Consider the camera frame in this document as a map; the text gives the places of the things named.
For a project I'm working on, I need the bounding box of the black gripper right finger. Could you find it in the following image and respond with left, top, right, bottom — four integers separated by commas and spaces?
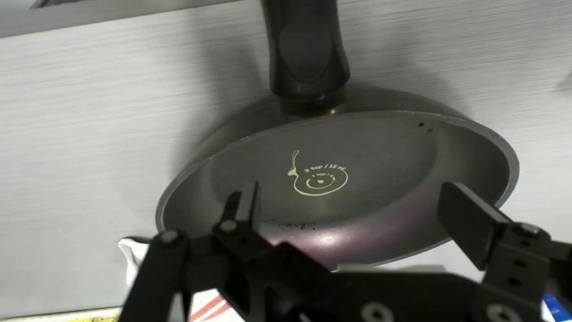
438, 180, 572, 322

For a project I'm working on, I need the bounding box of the dark frying pan black handle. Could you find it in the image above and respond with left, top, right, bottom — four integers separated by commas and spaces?
156, 0, 522, 271

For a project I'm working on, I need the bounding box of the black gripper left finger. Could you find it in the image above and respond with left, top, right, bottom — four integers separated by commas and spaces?
122, 180, 311, 322

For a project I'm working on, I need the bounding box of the white towel red stripe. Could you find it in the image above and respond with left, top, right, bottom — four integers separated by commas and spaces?
117, 234, 231, 322

